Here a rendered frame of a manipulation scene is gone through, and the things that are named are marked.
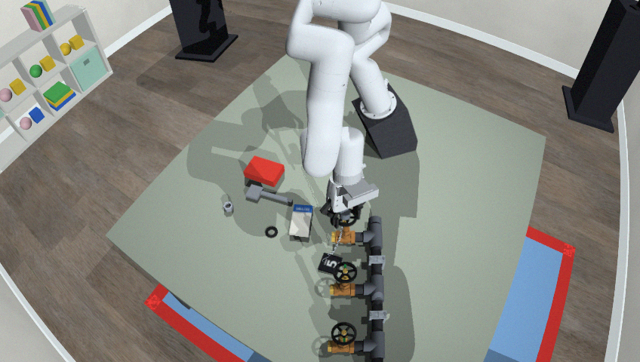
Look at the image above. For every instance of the bag of cable ties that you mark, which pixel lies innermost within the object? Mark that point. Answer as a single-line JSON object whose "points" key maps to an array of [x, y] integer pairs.
{"points": [[301, 220]]}

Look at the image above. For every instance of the red block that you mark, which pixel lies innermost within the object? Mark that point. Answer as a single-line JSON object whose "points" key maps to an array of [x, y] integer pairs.
{"points": [[264, 171]]}

